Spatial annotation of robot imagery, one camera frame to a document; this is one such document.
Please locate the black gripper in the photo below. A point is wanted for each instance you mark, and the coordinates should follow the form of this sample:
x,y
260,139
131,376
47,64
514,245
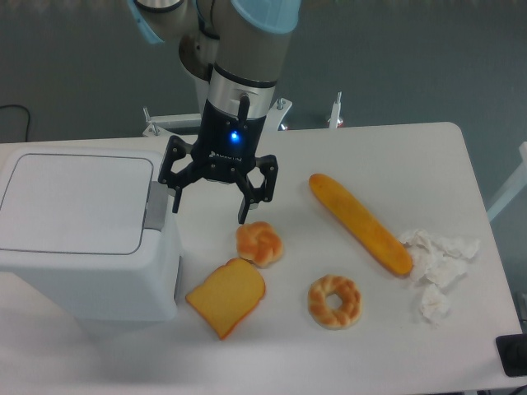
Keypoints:
x,y
225,151

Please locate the grey trash can button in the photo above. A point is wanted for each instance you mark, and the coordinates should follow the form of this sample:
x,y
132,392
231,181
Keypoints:
x,y
156,207

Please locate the white trash can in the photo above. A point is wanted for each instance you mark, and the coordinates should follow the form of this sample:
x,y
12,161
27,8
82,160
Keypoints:
x,y
72,226

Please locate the knotted bread roll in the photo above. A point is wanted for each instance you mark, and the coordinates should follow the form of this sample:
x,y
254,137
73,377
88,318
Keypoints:
x,y
259,243

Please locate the toast bread slice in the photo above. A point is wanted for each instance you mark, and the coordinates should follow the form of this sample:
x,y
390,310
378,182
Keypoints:
x,y
228,295

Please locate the orange baguette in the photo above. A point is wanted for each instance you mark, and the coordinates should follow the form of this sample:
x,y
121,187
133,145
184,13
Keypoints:
x,y
362,224

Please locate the small crumpled white tissue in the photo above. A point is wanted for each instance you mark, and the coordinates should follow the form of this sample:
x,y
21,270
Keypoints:
x,y
434,305

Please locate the black device at edge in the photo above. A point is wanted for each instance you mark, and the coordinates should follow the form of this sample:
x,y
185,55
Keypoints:
x,y
512,352

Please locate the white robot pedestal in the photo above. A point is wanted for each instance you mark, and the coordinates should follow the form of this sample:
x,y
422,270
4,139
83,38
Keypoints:
x,y
162,125

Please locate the twisted ring bread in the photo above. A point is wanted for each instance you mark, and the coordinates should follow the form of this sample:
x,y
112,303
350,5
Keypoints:
x,y
335,302

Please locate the white table frame leg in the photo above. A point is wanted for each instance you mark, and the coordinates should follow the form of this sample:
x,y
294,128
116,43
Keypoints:
x,y
514,184

